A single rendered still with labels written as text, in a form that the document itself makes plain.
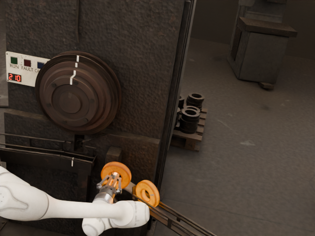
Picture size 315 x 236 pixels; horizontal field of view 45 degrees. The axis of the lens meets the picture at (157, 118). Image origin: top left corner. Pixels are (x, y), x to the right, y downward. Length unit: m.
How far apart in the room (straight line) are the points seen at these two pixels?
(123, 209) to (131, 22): 0.99
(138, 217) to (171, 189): 1.74
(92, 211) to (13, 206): 0.38
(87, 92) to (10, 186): 0.90
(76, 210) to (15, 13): 1.24
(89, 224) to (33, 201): 0.48
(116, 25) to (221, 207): 1.84
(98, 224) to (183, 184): 1.85
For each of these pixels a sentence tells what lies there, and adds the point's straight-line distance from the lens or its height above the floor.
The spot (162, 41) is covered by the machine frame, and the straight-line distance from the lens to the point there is 2.07.
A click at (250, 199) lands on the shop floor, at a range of 3.50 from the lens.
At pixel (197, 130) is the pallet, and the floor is 0.14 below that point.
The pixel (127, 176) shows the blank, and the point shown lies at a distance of 1.97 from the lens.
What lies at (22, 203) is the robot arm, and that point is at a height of 1.22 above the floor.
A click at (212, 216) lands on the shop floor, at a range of 3.19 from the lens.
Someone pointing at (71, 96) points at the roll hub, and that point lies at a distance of 2.03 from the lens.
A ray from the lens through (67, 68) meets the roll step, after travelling 2.05.
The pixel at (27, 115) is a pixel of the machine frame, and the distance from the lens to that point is 2.44.
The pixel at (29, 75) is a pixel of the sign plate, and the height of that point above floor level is 1.13.
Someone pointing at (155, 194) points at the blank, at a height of 0.75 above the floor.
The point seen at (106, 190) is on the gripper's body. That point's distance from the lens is 1.84.
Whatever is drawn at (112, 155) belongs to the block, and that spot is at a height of 0.79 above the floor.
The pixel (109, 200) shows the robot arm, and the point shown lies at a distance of 1.80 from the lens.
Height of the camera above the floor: 2.01
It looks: 27 degrees down
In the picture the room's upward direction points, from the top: 9 degrees clockwise
